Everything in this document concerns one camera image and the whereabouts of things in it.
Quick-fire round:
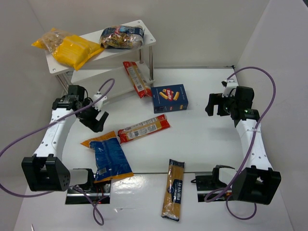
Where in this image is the red spaghetti pack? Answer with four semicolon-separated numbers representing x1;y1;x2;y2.
118;114;170;144
123;61;152;98

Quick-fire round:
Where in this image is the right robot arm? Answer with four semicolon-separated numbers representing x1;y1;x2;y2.
205;86;281;205

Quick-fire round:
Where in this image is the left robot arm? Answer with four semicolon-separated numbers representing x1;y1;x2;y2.
21;85;109;192

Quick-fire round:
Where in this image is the blue orange pasta bag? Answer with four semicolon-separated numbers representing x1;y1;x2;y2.
81;131;134;183

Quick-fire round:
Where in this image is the blue Barilla pasta box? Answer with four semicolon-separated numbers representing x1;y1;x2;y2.
151;84;189;114

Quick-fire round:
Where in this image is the white two-tier shelf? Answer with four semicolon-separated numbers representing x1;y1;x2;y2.
45;20;156;99

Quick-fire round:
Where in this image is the red spaghetti pack on shelf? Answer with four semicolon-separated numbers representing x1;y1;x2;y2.
123;61;152;98

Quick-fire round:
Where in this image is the yellow pasta bag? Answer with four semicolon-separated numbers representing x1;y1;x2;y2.
32;28;104;71

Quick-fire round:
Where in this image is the dark blue fusilli bag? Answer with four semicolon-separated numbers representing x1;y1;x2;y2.
99;25;144;49

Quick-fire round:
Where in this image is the La Sicilia spaghetti pack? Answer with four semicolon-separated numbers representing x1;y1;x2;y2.
161;159;185;222

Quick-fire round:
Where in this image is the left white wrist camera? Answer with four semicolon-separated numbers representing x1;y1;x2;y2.
92;91;108;111

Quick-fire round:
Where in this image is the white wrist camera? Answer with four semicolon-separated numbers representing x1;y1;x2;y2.
221;78;238;98
92;91;108;111

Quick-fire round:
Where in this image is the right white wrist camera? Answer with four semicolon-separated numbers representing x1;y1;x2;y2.
221;78;238;98

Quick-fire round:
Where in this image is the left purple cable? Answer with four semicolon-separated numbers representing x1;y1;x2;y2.
0;78;116;226

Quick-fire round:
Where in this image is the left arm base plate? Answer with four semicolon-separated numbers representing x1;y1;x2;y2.
65;180;111;205

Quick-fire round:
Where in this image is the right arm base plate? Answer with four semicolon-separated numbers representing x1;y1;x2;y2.
191;172;232;203

